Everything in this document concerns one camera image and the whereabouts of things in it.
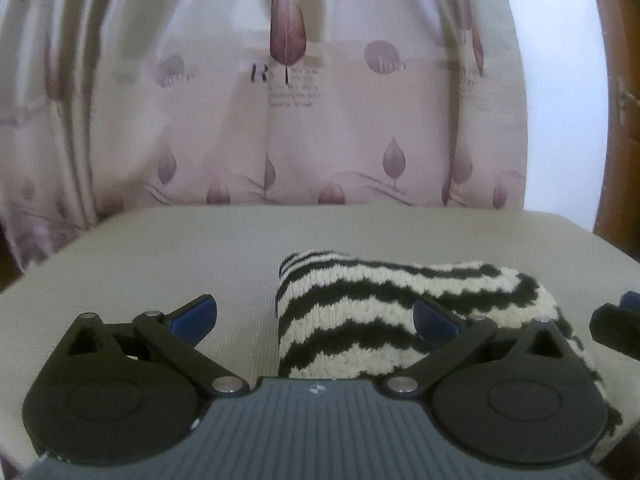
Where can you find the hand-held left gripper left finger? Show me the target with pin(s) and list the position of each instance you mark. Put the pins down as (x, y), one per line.
(197, 316)

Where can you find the metal door latch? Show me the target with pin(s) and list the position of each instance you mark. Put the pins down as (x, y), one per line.
(622, 102)

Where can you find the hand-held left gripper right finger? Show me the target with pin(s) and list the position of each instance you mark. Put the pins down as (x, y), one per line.
(435, 320)

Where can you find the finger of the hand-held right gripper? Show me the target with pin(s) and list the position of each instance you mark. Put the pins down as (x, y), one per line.
(631, 301)

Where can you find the brown wooden door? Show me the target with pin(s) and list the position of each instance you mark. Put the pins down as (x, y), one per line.
(620, 185)

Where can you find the black white striped knitted sweater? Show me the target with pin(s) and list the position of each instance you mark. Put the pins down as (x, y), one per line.
(350, 310)

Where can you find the pink leaf print curtain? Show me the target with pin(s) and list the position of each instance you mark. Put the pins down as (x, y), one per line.
(325, 125)

